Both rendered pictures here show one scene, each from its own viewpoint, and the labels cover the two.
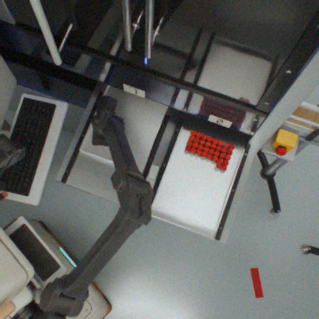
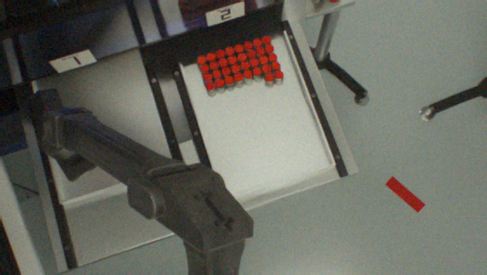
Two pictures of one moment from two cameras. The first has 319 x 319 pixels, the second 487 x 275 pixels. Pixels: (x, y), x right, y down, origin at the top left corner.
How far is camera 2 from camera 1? 52 cm
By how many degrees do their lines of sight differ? 7
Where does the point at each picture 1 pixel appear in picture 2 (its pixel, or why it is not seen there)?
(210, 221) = (316, 158)
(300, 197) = (376, 59)
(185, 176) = (236, 126)
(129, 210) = (204, 235)
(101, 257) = not seen: outside the picture
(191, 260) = (311, 229)
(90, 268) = not seen: outside the picture
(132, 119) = (104, 105)
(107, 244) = not seen: outside the picture
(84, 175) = (96, 233)
